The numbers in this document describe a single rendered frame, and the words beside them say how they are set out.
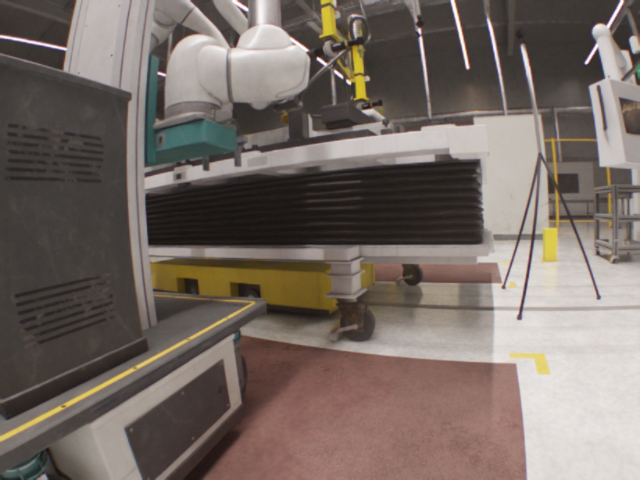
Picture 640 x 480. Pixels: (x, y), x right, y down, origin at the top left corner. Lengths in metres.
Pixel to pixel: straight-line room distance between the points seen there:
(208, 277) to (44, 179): 1.88
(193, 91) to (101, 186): 0.38
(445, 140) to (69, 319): 1.11
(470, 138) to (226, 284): 1.68
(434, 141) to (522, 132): 5.10
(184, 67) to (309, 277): 1.31
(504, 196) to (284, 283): 4.71
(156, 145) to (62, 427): 0.68
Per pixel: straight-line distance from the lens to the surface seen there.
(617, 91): 3.70
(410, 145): 1.19
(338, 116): 1.70
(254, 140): 1.76
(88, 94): 0.68
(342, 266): 1.48
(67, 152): 0.63
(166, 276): 2.72
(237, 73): 0.92
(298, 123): 1.43
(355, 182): 1.56
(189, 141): 0.87
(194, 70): 0.94
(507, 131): 6.22
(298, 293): 1.94
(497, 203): 6.08
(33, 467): 0.63
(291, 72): 0.93
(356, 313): 1.53
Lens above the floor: 0.58
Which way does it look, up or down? 5 degrees down
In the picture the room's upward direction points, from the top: 3 degrees counter-clockwise
